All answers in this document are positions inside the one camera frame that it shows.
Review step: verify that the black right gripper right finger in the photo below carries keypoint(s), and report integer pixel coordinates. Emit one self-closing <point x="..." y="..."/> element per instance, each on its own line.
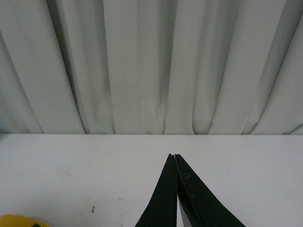
<point x="198" y="205"/>

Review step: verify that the yellow beetle wind-up toy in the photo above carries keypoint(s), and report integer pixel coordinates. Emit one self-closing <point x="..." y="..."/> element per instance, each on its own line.
<point x="10" y="220"/>

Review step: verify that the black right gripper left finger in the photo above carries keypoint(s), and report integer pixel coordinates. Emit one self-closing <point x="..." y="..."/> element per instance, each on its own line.
<point x="161" y="210"/>

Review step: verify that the grey pleated curtain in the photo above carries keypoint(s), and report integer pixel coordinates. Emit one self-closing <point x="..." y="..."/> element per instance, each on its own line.
<point x="151" y="66"/>

